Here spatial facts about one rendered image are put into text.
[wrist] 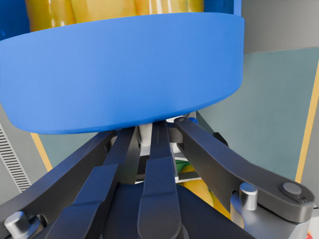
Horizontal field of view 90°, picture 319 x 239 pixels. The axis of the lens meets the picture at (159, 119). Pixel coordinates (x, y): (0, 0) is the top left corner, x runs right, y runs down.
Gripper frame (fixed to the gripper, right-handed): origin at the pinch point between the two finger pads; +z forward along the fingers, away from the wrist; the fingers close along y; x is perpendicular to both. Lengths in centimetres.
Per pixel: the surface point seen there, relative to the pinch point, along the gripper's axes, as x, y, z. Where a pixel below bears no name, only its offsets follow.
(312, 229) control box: -31.5, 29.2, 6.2
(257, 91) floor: -29, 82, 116
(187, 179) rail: -24.9, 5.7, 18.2
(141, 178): -17.3, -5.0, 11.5
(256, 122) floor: -58, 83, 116
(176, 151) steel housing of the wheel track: -19.1, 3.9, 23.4
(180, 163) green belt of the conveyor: -25.5, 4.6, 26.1
